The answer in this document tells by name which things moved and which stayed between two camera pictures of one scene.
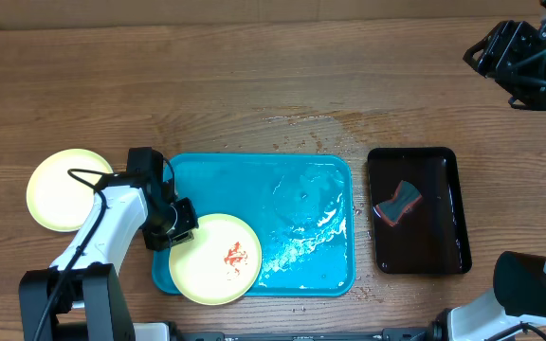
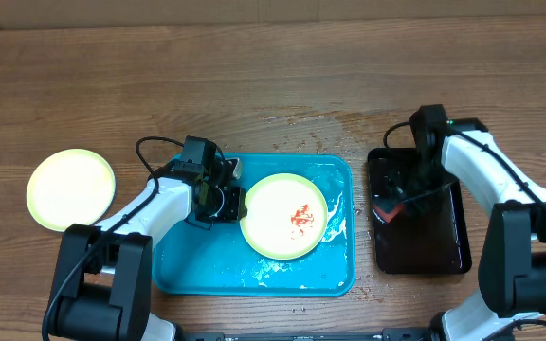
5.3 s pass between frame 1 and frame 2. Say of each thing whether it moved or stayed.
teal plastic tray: stayed
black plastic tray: stayed
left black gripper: moved
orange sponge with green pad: moved
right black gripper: moved
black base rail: stayed
